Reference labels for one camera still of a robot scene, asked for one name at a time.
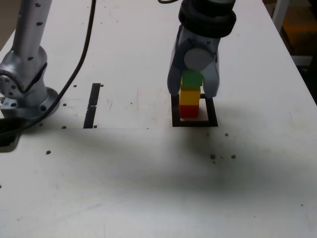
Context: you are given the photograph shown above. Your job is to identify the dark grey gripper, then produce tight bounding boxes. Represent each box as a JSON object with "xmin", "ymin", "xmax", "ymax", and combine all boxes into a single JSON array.
[{"xmin": 167, "ymin": 24, "xmax": 221, "ymax": 98}]

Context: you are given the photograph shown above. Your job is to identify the green cube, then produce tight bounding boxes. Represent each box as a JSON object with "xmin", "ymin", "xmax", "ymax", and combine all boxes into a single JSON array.
[{"xmin": 181, "ymin": 69, "xmax": 205, "ymax": 88}]

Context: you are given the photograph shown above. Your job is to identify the yellow cube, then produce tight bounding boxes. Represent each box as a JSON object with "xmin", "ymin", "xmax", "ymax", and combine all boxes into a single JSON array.
[{"xmin": 178, "ymin": 78, "xmax": 201, "ymax": 107}]

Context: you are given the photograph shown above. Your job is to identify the red cube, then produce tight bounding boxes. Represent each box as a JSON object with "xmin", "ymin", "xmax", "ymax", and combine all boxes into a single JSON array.
[{"xmin": 179, "ymin": 104, "xmax": 200, "ymax": 119}]

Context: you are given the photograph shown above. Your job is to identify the black tape square outline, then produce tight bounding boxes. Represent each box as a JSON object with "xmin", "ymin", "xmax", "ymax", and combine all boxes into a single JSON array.
[{"xmin": 170, "ymin": 93, "xmax": 219, "ymax": 127}]

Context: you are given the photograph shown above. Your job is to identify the black tape strip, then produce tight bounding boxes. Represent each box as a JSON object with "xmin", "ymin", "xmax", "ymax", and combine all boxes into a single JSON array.
[{"xmin": 83, "ymin": 83, "xmax": 102, "ymax": 129}]

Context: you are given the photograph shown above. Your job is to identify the white metal crossbar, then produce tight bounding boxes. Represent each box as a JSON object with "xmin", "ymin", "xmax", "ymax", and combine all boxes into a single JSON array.
[{"xmin": 292, "ymin": 55, "xmax": 313, "ymax": 67}]

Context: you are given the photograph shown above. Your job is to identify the small white box blue sticker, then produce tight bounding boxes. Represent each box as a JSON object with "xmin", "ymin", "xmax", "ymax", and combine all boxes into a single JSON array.
[{"xmin": 0, "ymin": 97, "xmax": 18, "ymax": 110}]

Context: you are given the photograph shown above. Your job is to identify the white metal frame post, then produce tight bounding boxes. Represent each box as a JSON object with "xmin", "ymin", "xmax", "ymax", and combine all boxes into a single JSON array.
[{"xmin": 271, "ymin": 0, "xmax": 292, "ymax": 33}]

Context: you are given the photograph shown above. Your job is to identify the thick black cable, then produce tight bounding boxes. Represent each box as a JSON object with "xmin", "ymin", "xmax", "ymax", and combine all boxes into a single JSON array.
[{"xmin": 0, "ymin": 0, "xmax": 97, "ymax": 139}]

